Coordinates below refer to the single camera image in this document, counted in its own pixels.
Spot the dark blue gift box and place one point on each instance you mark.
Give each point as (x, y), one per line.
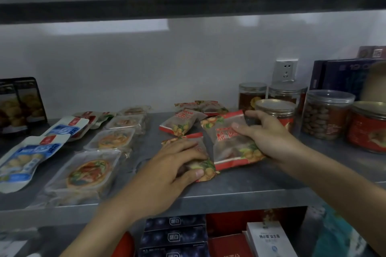
(340, 76)

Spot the tan paper bag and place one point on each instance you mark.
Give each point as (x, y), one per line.
(375, 83)

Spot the white product box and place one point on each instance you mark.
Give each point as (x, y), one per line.
(268, 240)

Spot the red round packet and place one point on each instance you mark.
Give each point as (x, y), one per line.
(125, 246)

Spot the large red label jar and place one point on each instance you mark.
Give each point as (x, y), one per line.
(366, 127)

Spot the red box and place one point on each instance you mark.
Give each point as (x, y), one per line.
(229, 246)
(235, 222)

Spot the blue white snack packet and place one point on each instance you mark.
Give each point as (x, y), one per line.
(64, 128)
(24, 160)

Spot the red white snack packet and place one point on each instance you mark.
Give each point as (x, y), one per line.
(89, 116)

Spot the large clear pastry packet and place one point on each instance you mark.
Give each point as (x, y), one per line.
(84, 175)

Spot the person's right hand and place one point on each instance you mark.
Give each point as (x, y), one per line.
(271, 139)

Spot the dark blue starry box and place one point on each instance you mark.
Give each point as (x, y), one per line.
(175, 252)
(175, 237)
(175, 222)

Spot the clear jar of nuts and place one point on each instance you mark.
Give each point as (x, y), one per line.
(324, 115)

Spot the person's left forearm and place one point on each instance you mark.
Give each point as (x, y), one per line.
(108, 229)

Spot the white packets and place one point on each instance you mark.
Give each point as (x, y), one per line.
(15, 243)

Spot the clear jar with silver lid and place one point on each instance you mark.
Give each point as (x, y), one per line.
(288, 92)

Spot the red clear snack packet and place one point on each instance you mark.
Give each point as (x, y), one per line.
(181, 122)
(208, 169)
(211, 106)
(185, 105)
(229, 148)

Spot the black snack bag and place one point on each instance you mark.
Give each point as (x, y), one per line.
(31, 101)
(9, 109)

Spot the clear jar with dark contents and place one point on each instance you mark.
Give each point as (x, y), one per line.
(250, 94)

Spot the gold lid red label jar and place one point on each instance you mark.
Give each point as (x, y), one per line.
(279, 109)

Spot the person's right forearm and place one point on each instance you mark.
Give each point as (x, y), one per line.
(337, 181)

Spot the green white snack packet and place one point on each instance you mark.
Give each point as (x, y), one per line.
(104, 116)

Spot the pale patterned box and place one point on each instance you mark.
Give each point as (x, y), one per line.
(372, 52)

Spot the person's left hand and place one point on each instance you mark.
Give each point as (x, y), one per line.
(156, 181)

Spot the teal packet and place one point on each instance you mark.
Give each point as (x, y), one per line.
(334, 232)

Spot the person's right thumb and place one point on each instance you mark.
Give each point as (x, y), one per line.
(242, 128)

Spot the grey metal shelf rack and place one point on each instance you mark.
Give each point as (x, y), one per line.
(241, 187)

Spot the white wall socket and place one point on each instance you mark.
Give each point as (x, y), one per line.
(285, 70)

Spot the person's left thumb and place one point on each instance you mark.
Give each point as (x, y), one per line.
(193, 175)

